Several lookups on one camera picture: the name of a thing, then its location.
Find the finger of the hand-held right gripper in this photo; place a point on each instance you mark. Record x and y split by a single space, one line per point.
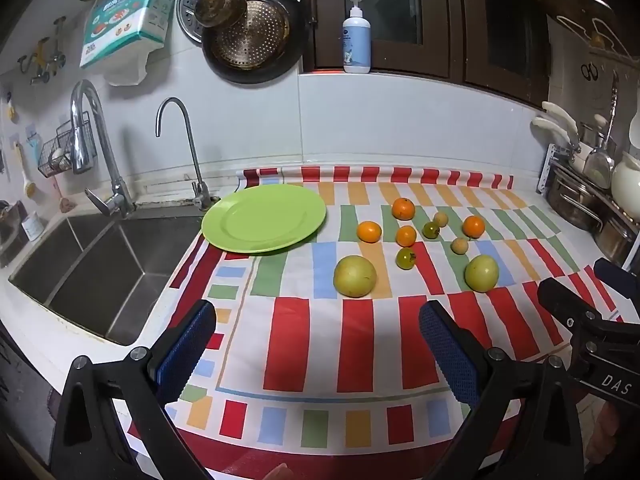
560 297
617 276

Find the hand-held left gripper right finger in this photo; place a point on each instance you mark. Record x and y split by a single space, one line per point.
450 355

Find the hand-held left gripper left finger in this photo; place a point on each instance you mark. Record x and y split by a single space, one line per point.
185 355

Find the green apple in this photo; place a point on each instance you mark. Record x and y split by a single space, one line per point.
481 273

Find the small green tomato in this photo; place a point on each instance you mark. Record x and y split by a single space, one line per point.
431 230
405 258

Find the small beige longan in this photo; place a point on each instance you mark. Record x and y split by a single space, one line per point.
459 246
440 219

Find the orange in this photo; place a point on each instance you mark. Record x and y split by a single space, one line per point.
473 226
406 235
369 231
403 208

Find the large yellow-green pear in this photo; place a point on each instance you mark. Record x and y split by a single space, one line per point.
354 277

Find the green plate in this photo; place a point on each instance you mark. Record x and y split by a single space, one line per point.
265 217

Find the person's right hand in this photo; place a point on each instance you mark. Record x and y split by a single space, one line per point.
607 430

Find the person's left hand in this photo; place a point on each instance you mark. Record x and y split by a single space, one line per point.
281 473

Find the steel cooking pot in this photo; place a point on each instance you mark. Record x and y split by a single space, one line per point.
570 197
617 240

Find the white ceramic pot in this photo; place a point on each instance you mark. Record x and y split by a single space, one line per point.
627 180

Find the steel kitchen sink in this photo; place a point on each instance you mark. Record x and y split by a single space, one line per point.
100 275

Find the steel ladle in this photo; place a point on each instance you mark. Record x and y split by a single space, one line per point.
600 160

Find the striped tablecloth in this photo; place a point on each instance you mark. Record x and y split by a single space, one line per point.
320 350

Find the slim gooseneck faucet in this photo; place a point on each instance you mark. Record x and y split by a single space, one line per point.
192 160

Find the small white jar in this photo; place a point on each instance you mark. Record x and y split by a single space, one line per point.
33 226

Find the large chrome faucet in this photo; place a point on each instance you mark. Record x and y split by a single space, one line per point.
95 150

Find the yellow dish brush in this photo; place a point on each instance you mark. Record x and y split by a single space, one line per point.
27 180

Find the white plastic bag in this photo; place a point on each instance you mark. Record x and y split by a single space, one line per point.
127 67

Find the large black frying pan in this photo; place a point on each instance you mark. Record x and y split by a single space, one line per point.
255 45

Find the white pump bottle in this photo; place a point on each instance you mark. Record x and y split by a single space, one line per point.
356 42

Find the green tissue package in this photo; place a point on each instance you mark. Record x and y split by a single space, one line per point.
125 20

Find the dark wooden window frame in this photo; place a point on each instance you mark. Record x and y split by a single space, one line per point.
430 25

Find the bicycle-shaped wall hook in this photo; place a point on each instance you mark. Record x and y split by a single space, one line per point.
45 57

